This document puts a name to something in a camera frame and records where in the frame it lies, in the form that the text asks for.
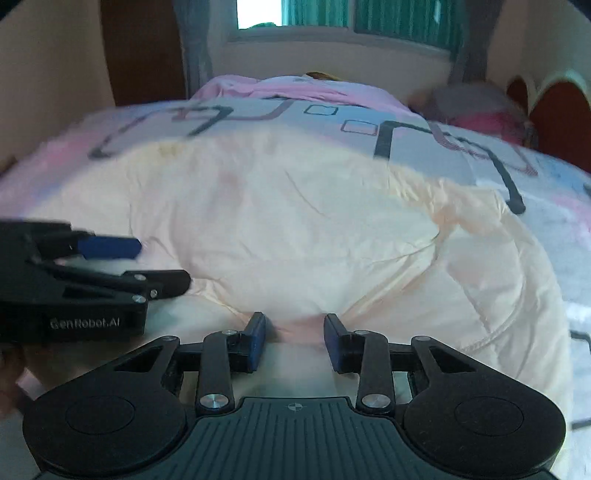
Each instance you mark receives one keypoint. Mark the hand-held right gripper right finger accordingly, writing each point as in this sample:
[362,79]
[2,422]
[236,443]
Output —
[333,344]

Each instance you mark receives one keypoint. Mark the green curtain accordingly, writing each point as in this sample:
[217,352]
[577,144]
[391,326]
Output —
[406,18]

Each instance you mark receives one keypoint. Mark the pink quilt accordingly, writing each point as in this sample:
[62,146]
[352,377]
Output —
[240,87]

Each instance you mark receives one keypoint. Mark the white puffer jacket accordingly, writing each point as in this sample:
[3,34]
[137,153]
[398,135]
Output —
[300,221]

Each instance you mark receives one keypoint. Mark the brown wooden door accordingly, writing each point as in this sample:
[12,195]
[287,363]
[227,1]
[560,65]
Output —
[138,50]

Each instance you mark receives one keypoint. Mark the pile of folded clothes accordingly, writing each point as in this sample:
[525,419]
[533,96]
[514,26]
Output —
[480,110]

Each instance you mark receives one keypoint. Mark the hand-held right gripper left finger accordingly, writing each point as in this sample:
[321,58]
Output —
[256,344]

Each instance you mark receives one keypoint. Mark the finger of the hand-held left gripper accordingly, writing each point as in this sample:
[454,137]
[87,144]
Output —
[111,248]
[161,281]

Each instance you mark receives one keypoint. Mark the window with white frame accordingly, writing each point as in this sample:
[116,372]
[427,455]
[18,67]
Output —
[258,14]

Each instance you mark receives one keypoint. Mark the yellow printed cloth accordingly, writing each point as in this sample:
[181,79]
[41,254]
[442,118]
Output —
[318,75]

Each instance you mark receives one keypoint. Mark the bed with patterned sheet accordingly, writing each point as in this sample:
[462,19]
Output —
[554,194]

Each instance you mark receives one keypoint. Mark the red and white headboard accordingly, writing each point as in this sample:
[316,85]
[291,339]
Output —
[558,120]

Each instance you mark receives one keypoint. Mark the grey curtain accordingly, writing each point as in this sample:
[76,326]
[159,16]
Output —
[475,41]
[194,46]

